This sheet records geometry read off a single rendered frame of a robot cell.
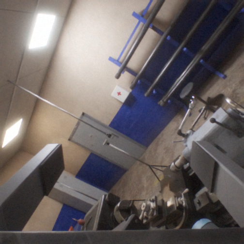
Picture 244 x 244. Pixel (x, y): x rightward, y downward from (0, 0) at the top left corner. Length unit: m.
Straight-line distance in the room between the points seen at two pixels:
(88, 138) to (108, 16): 3.17
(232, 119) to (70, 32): 3.78
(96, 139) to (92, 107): 1.01
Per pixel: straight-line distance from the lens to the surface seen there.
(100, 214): 2.09
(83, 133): 5.15
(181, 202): 1.48
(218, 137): 1.35
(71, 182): 5.62
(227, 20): 3.96
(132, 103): 4.47
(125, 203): 2.05
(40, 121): 5.54
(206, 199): 1.53
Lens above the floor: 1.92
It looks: 10 degrees down
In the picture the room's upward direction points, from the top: 60 degrees counter-clockwise
